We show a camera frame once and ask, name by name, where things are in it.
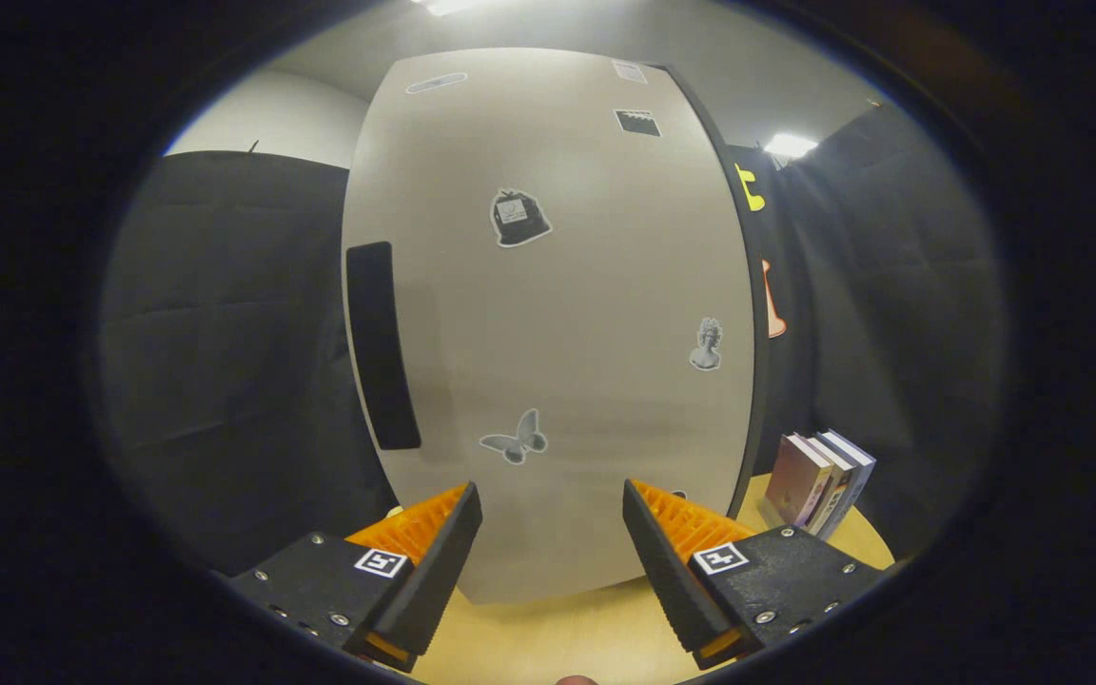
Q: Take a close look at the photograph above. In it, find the brown cover book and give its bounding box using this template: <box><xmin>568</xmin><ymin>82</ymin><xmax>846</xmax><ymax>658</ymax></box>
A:
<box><xmin>762</xmin><ymin>433</ymin><xmax>836</xmax><ymax>530</ymax></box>

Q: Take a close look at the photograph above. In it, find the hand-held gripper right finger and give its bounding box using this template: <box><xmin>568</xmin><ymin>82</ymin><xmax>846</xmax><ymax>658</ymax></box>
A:
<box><xmin>622</xmin><ymin>479</ymin><xmax>884</xmax><ymax>671</ymax></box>

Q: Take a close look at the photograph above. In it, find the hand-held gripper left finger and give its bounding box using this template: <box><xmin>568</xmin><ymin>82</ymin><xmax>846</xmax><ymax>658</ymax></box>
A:
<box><xmin>225</xmin><ymin>481</ymin><xmax>484</xmax><ymax>674</ymax></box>

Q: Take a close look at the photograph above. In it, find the beige cabinet door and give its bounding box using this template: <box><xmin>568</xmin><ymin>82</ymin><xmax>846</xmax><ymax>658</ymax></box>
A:
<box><xmin>340</xmin><ymin>48</ymin><xmax>757</xmax><ymax>606</ymax></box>

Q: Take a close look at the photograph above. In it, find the white spine book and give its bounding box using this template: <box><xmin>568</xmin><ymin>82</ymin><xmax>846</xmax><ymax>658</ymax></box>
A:
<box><xmin>795</xmin><ymin>433</ymin><xmax>858</xmax><ymax>536</ymax></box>

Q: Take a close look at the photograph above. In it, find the black door handle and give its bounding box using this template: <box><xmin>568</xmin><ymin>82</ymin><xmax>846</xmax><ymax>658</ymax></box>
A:
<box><xmin>345</xmin><ymin>241</ymin><xmax>423</xmax><ymax>452</ymax></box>

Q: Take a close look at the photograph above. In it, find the small ceiling light panel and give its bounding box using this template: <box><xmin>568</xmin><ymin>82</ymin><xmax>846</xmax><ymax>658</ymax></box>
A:
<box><xmin>763</xmin><ymin>132</ymin><xmax>819</xmax><ymax>160</ymax></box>

